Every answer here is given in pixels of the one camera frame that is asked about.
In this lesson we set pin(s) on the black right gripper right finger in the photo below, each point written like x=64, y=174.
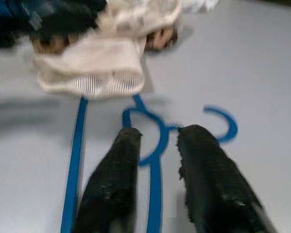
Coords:
x=213, y=182

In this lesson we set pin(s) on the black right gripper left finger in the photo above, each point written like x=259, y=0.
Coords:
x=111, y=182

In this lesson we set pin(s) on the blue plastic hanger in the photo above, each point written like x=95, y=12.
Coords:
x=77, y=157

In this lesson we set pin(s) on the white mesh jersey brown print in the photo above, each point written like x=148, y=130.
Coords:
x=106, y=60

